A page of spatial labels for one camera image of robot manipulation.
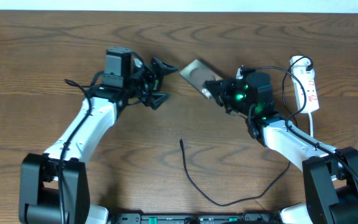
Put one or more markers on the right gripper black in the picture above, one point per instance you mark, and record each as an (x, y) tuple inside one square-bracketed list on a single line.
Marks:
[(223, 88)]

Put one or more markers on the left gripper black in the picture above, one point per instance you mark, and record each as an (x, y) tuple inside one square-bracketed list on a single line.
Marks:
[(156, 78)]

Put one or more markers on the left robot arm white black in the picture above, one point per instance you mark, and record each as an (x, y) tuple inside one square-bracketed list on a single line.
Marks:
[(54, 185)]

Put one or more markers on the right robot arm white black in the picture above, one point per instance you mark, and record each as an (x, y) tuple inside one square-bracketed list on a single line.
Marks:
[(330, 175)]

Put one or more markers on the white power strip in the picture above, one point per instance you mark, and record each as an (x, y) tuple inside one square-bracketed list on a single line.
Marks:
[(301, 67)]

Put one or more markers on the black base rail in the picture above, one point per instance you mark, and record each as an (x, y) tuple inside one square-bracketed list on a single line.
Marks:
[(249, 217)]

